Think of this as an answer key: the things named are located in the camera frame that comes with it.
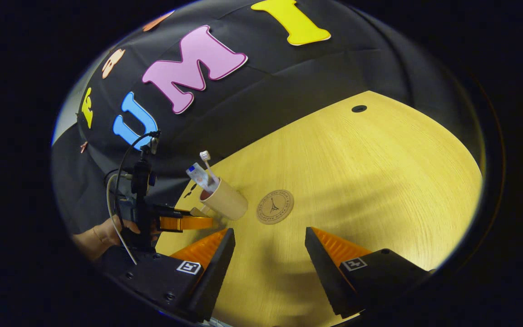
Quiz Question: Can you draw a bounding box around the white toothpaste tube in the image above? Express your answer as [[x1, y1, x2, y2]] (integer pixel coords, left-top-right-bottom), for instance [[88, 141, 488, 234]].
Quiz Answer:
[[186, 163, 219, 192]]

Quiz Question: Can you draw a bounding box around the round brown coaster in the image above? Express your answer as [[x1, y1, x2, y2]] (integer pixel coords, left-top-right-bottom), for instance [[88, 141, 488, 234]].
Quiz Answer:
[[257, 189, 295, 225]]

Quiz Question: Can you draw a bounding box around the black cable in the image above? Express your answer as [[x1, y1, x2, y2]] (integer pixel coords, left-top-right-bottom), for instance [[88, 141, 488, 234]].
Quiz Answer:
[[113, 131, 161, 223]]

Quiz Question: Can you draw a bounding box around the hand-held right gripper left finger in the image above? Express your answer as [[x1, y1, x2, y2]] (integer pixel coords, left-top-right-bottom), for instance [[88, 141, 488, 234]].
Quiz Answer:
[[103, 228, 236, 323]]

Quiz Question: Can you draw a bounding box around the beige cup with wooden handle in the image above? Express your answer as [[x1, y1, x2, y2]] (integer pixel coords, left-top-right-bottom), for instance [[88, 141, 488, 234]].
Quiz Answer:
[[199, 178, 249, 222]]

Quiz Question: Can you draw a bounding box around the wooden desktop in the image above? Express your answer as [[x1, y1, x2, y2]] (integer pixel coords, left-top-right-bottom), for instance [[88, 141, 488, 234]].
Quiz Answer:
[[155, 91, 484, 327]]

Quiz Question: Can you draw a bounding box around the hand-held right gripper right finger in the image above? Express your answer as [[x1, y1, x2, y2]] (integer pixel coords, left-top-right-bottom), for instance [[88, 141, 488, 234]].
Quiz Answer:
[[305, 227, 435, 319]]

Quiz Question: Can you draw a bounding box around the white toothbrush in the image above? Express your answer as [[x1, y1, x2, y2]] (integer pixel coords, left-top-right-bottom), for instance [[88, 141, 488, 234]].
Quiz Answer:
[[199, 151, 221, 186]]

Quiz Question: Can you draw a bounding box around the black backdrop cloth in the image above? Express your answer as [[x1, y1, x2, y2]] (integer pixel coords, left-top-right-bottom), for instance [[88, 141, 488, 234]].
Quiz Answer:
[[52, 0, 487, 237]]

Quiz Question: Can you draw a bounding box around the white cable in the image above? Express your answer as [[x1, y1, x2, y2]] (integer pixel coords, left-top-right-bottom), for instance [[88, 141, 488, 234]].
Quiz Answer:
[[106, 173, 138, 265]]

